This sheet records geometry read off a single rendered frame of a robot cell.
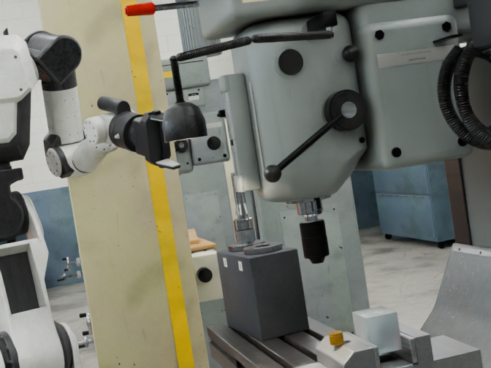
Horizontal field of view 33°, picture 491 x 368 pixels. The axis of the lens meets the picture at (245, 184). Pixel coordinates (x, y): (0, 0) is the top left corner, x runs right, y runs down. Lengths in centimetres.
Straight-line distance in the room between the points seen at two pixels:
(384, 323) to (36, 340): 93
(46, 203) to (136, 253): 727
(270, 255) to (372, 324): 58
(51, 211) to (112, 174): 728
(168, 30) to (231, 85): 929
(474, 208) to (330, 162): 41
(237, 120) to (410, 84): 31
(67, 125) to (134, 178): 103
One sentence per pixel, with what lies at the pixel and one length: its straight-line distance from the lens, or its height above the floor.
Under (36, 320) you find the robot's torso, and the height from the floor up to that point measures 109.
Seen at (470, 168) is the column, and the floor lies 131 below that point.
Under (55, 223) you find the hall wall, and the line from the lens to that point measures 1045.
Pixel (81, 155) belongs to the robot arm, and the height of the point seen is 146.
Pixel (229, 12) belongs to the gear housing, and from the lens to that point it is 140.
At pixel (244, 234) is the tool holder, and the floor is 121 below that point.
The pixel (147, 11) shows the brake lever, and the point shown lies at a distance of 157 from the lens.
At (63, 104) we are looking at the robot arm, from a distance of 218.
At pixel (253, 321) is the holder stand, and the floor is 103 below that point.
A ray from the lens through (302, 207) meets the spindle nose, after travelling 151.
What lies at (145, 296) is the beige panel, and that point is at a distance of 322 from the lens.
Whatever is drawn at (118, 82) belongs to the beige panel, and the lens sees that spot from 320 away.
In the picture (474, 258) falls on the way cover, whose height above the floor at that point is 112.
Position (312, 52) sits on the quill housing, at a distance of 144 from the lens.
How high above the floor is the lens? 143
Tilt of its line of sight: 3 degrees down
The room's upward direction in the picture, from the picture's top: 9 degrees counter-clockwise
